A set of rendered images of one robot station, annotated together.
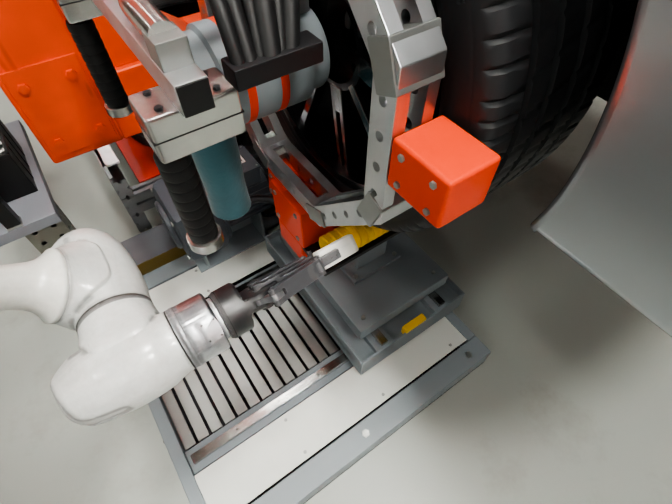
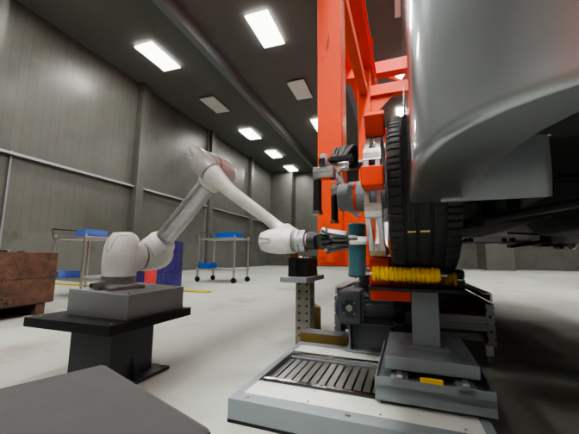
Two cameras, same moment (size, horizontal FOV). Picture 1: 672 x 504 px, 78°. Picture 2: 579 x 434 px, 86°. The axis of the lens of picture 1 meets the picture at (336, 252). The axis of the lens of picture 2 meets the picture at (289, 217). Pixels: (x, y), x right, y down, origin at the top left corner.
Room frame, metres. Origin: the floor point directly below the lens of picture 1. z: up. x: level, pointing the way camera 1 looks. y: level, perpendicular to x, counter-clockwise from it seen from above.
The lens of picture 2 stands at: (-0.49, -0.82, 0.57)
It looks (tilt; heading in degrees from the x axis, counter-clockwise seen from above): 7 degrees up; 55
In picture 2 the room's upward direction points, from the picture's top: 1 degrees clockwise
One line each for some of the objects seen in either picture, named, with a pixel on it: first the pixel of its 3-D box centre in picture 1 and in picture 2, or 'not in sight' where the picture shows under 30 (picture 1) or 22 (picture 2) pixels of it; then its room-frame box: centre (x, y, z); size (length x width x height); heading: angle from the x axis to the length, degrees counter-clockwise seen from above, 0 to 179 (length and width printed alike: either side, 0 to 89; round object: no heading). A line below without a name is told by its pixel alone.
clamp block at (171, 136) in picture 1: (189, 113); (324, 172); (0.35, 0.14, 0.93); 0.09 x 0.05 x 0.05; 125
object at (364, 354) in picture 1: (359, 270); (427, 369); (0.70, -0.07, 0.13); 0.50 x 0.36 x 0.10; 35
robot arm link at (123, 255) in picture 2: not in sight; (122, 253); (-0.30, 0.93, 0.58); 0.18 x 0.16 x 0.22; 36
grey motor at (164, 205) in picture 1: (241, 209); (378, 319); (0.83, 0.28, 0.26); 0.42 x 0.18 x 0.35; 125
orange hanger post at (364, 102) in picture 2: not in sight; (364, 164); (2.41, 1.74, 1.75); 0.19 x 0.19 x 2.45; 35
